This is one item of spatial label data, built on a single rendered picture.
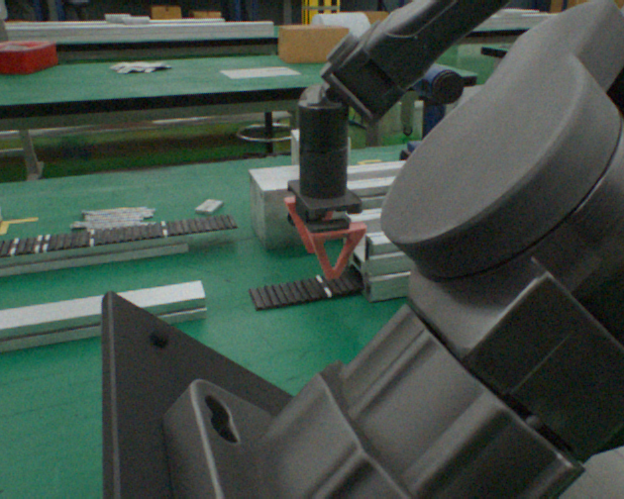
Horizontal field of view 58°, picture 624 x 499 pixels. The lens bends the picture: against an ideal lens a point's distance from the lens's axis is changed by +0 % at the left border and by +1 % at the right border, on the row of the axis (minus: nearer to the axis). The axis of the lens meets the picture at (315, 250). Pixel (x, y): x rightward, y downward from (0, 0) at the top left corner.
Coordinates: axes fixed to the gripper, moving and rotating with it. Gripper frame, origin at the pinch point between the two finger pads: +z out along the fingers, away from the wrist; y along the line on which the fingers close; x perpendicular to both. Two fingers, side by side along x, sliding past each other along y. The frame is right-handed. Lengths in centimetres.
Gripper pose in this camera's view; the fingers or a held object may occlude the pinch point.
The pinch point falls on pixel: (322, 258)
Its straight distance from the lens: 71.7
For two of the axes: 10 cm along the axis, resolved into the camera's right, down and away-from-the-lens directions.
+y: -3.0, -4.2, 8.6
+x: -9.5, 1.3, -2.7
